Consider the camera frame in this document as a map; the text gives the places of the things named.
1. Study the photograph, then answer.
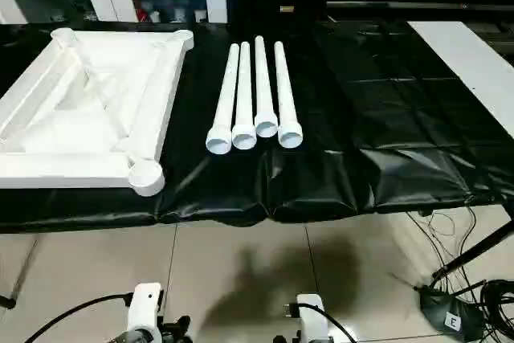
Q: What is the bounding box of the white plastic table leg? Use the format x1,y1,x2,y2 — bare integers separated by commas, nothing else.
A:
206,43,240,155
231,42,259,151
254,35,279,139
273,40,304,149

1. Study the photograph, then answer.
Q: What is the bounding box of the white plastic table top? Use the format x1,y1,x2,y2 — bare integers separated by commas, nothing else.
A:
0,28,195,198

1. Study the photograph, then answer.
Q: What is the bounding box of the grey metal table leg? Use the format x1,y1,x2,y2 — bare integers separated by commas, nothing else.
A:
0,235,39,310

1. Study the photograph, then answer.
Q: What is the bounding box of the black floor box with label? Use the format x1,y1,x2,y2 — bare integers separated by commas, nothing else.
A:
418,285,487,342

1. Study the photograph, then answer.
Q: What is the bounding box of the black work surface mat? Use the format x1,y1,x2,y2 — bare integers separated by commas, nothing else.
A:
0,20,514,235

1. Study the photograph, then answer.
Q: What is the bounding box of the black slanted stand bar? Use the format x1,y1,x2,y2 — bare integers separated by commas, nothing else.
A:
430,218,514,284

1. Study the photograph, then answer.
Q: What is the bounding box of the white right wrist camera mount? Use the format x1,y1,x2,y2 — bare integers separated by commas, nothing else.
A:
294,295,333,343

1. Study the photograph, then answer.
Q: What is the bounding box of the black floor cable bundle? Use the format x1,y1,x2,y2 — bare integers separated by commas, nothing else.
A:
402,208,514,343

